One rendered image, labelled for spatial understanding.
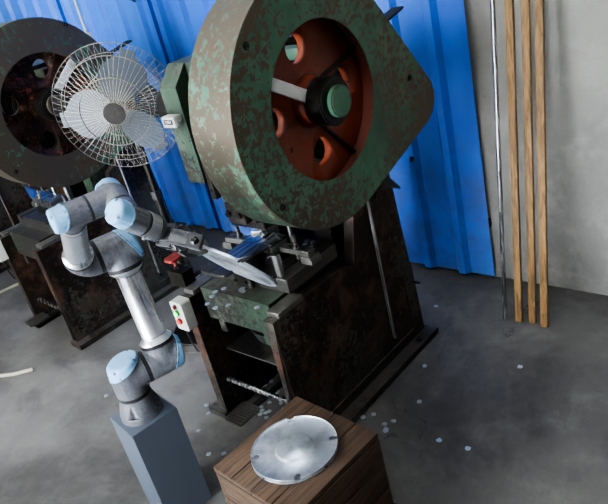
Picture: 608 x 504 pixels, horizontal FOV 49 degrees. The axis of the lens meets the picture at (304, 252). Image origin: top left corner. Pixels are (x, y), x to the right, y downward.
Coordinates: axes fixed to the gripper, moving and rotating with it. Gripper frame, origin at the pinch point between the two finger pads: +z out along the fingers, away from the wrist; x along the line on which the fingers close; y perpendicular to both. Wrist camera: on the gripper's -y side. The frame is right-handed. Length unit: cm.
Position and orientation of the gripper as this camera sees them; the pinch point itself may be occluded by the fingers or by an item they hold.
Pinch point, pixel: (206, 249)
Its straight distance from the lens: 203.1
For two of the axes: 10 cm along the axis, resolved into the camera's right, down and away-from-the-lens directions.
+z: 5.4, 2.8, 7.9
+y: -8.1, -0.9, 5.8
